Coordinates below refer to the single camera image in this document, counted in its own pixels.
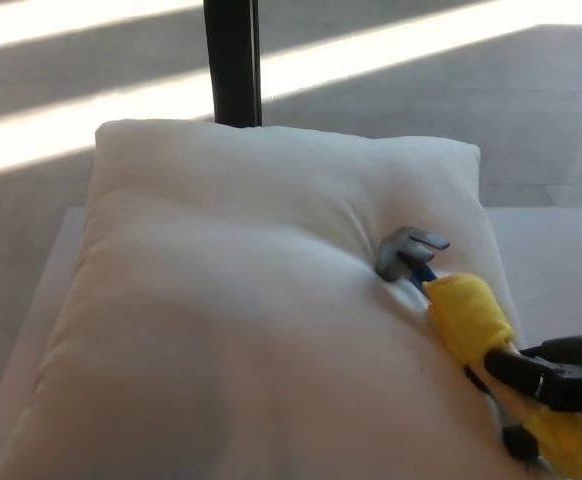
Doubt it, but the black vertical post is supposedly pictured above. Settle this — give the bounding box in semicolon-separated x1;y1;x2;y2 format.
203;0;264;129

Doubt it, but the white pillow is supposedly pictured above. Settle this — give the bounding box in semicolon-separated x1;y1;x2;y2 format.
0;118;565;480

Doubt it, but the claw hammer with yellow foam grip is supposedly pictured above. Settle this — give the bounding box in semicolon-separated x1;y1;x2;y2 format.
376;227;582;480

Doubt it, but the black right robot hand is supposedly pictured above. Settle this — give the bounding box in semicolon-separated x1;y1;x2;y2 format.
463;334;582;464

